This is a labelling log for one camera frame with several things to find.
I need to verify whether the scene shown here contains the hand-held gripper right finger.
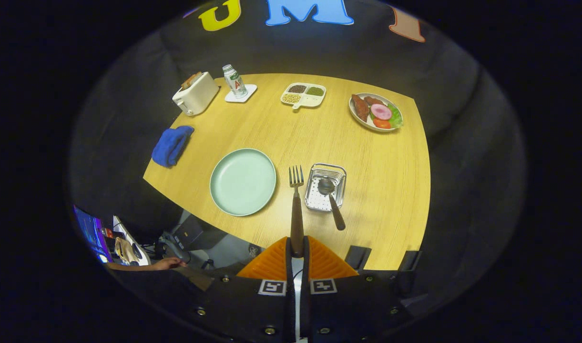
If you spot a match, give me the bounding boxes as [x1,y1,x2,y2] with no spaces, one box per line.
[301,236,415,343]

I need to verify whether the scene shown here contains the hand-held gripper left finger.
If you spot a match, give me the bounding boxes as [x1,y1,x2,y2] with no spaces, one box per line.
[188,237,296,343]

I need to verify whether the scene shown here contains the fork with wooden handle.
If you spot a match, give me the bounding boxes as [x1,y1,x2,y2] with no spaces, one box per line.
[288,165,305,258]

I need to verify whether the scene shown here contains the spoon with wooden handle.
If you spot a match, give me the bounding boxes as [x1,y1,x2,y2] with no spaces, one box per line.
[317,178,347,232]

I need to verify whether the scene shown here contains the metal drain basket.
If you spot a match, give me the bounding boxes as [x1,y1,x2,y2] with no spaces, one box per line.
[304,163,347,213]

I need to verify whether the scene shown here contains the black box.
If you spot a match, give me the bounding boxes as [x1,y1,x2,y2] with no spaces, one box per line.
[173,215,204,247]

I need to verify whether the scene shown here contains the mint green plate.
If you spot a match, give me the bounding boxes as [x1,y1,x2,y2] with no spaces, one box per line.
[209,148,277,217]

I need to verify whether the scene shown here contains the white flat panel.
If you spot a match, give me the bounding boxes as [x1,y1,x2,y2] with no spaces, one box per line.
[112,215,152,266]

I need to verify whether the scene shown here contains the white round food plate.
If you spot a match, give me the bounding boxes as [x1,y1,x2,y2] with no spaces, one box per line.
[348,92,404,133]

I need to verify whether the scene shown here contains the blue cloth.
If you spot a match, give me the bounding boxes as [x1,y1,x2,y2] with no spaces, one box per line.
[151,125,195,168]

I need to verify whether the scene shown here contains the white divided dish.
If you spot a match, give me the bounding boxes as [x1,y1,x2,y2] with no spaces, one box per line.
[280,82,327,111]

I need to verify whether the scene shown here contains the computer monitor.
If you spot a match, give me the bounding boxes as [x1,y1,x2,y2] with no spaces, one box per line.
[73,205,114,264]

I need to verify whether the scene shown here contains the pink ham slice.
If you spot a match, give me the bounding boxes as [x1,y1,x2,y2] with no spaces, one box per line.
[370,103,393,121]

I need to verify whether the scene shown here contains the green lettuce leaf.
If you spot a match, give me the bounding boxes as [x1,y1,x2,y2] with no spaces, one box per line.
[386,102,404,128]

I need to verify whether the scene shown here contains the white square coaster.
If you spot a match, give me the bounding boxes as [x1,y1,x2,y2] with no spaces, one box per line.
[224,84,258,103]

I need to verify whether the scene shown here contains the black backdrop cloth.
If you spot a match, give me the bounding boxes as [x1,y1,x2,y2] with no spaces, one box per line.
[67,0,527,310]

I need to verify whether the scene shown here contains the white toaster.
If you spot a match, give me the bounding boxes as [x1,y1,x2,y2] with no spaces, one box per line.
[172,71,220,117]

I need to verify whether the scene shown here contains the white drink bottle green label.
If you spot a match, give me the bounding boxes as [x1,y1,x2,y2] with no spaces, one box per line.
[223,64,248,99]

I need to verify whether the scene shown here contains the brown toast slice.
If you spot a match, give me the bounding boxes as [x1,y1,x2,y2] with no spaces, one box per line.
[181,71,203,90]

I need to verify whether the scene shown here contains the black bracket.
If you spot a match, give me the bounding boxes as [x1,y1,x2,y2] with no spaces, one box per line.
[398,250,422,272]
[344,245,372,271]

